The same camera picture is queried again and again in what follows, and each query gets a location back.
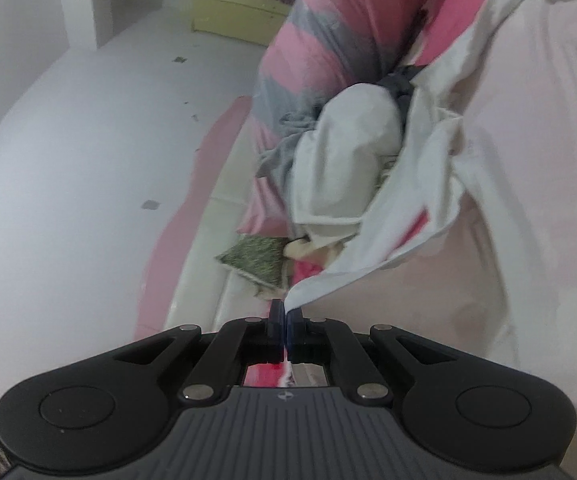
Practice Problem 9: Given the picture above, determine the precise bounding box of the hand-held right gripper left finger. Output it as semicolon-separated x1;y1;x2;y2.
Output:
112;299;286;406

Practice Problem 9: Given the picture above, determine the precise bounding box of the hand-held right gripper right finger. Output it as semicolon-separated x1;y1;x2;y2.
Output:
286;307;460;406

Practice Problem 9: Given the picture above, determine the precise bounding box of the white shirt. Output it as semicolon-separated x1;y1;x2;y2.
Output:
285;0;577;396

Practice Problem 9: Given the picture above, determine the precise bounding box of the green patterned pillow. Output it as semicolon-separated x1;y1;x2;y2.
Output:
213;235;295;302

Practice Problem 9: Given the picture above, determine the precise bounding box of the beige garment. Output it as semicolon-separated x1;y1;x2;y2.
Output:
283;236;345;267

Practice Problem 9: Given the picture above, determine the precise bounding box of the white padded headboard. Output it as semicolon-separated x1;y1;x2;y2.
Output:
164;110;300;342

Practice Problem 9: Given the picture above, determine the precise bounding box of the cream white garment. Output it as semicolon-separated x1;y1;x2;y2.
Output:
288;84;405;252

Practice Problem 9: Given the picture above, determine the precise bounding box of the light grey garment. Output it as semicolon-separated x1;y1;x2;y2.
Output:
255;102;330;182

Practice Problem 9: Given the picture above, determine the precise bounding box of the pink and grey duvet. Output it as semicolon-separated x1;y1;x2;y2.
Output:
236;0;499;237

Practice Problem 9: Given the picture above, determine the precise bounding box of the pale yellow wardrobe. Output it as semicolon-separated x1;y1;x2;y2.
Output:
191;0;295;49

